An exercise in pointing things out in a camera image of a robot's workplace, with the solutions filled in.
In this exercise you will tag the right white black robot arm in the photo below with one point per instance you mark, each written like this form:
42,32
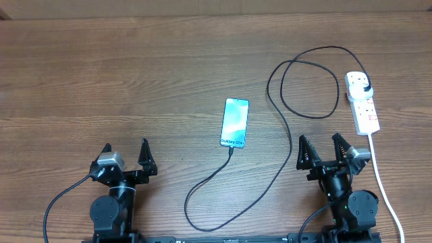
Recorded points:
353,211

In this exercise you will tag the white USB charger plug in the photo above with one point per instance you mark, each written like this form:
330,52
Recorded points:
357,93

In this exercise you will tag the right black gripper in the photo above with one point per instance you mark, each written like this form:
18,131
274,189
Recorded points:
322,167

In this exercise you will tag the white power extension strip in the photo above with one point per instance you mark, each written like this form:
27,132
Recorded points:
363,112

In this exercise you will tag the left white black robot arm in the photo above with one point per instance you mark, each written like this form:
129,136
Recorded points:
113,214

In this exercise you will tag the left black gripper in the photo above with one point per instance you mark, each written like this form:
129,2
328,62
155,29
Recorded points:
148,167

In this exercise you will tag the blue Samsung Galaxy smartphone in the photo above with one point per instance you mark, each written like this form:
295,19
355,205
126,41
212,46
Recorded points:
234,124

